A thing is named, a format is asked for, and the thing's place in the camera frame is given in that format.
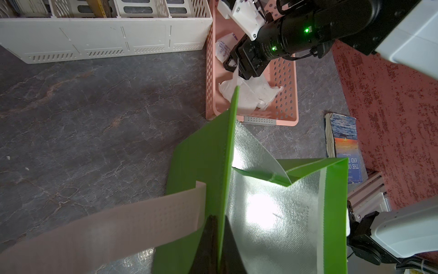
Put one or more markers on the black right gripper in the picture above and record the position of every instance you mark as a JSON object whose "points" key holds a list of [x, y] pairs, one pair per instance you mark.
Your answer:
{"points": [[248, 58]]}

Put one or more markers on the white plain ice pack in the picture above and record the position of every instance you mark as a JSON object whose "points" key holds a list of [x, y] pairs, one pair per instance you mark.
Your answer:
{"points": [[252, 94]]}

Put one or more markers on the green insulated delivery bag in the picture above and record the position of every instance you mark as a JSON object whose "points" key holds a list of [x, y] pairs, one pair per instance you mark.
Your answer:
{"points": [[287, 216]]}

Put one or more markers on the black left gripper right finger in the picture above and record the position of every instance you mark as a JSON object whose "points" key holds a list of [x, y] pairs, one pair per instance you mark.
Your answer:
{"points": [[231, 261]]}

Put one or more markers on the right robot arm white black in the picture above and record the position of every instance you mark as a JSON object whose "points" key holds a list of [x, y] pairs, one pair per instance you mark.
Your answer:
{"points": [[404, 32]]}

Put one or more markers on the books in file organizer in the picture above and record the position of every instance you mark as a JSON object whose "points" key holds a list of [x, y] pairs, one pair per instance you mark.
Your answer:
{"points": [[94, 9]]}

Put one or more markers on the white printed ice pack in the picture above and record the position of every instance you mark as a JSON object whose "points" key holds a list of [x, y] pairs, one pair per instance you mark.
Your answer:
{"points": [[225, 45]]}

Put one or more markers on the pink perforated plastic basket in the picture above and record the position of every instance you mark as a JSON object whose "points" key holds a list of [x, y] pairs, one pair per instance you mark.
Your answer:
{"points": [[282, 111]]}

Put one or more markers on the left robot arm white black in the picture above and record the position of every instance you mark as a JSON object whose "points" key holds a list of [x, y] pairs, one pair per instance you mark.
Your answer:
{"points": [[395, 237]]}

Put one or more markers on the blue paperback book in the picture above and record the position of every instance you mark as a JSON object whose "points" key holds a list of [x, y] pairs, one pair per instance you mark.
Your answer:
{"points": [[342, 142]]}

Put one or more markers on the white magazine file organizer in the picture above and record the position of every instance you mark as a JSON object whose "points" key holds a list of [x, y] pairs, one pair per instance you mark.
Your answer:
{"points": [[46, 40]]}

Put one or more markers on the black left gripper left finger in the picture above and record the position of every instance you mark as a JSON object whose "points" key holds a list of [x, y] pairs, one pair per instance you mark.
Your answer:
{"points": [[206, 258]]}

